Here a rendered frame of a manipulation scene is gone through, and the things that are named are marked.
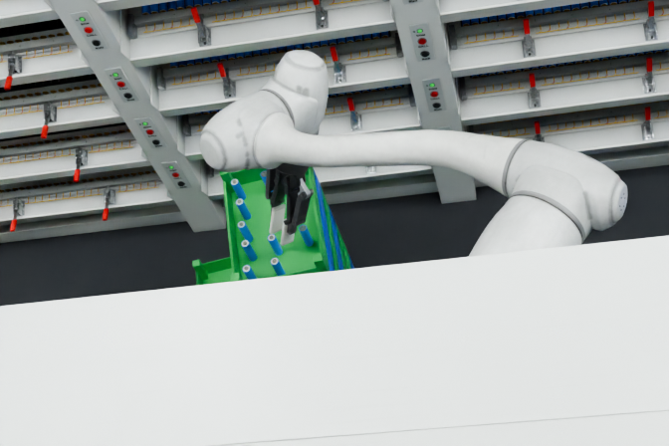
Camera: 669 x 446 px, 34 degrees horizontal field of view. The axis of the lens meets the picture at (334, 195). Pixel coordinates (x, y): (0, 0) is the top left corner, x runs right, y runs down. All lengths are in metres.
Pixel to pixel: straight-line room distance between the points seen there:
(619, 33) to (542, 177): 0.88
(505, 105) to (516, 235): 1.06
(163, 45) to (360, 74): 0.45
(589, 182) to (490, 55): 0.87
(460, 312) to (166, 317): 0.24
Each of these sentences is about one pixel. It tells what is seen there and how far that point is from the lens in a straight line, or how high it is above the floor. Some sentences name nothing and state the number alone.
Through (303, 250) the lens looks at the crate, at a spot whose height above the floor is 0.48.
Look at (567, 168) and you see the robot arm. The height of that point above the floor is 1.06.
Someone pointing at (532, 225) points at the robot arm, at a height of 1.07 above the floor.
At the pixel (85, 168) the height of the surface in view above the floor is 0.36.
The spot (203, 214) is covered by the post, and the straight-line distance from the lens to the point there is 3.01.
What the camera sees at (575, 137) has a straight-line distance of 2.82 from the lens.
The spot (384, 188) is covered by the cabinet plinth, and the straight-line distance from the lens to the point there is 2.96.
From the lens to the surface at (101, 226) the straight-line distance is 3.19.
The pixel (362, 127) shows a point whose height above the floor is 0.36.
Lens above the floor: 2.48
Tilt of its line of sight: 55 degrees down
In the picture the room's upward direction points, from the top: 22 degrees counter-clockwise
